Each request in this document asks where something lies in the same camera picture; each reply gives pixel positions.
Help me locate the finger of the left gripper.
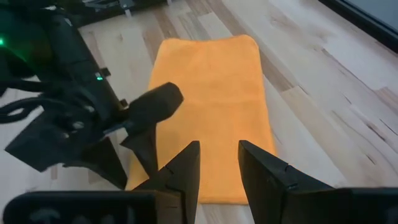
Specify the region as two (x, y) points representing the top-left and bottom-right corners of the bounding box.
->
(4, 120), (129, 190)
(120, 82), (185, 179)

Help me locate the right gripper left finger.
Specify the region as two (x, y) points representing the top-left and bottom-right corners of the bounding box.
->
(2, 140), (202, 224)

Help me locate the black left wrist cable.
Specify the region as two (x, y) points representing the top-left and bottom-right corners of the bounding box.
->
(0, 78), (67, 126)

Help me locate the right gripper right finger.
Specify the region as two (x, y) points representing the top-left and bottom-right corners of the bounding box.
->
(237, 139), (398, 224)

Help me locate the orange microfiber towel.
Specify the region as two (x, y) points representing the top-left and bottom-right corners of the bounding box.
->
(125, 34), (277, 205)

